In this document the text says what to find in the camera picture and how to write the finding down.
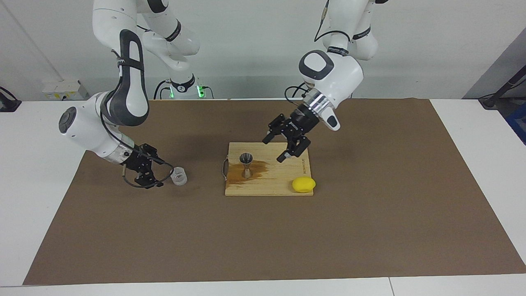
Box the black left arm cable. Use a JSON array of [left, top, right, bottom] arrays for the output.
[[285, 0, 331, 99]]

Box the black clamp base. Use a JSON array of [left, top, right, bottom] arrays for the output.
[[0, 86, 22, 112]]

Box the clear plastic cup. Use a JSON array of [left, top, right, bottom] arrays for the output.
[[170, 166, 188, 186]]

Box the black right base cable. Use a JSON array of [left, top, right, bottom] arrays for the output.
[[154, 79, 171, 100]]

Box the white wall socket box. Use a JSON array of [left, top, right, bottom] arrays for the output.
[[42, 80, 89, 100]]

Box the steel jigger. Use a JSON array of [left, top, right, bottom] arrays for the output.
[[239, 153, 254, 179]]

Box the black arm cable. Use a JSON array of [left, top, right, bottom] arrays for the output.
[[100, 111, 175, 190], [285, 0, 331, 99]]

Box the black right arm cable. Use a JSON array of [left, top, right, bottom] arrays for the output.
[[100, 111, 175, 190]]

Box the brown table mat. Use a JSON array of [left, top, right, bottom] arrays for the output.
[[23, 98, 526, 285]]

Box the black stand leg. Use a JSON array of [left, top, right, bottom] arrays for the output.
[[479, 66, 526, 109]]

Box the stained wooden cutting board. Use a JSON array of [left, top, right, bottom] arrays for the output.
[[222, 142, 314, 197]]

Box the blue crate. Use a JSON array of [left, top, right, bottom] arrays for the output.
[[506, 103, 526, 145]]

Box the yellow lemon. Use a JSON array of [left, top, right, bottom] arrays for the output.
[[292, 176, 316, 193]]

